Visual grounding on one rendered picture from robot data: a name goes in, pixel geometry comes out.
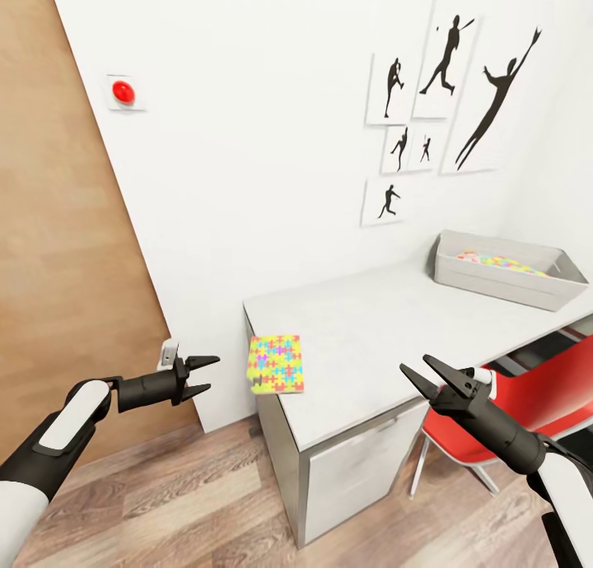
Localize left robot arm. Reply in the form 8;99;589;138
0;338;220;568

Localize jigsaw puzzle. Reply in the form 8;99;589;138
246;335;305;394
485;256;540;274

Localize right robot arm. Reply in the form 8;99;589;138
399;353;593;568

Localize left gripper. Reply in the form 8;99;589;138
141;356;220;407

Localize board game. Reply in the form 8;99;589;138
456;249;492;263

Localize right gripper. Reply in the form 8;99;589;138
399;353;518;454

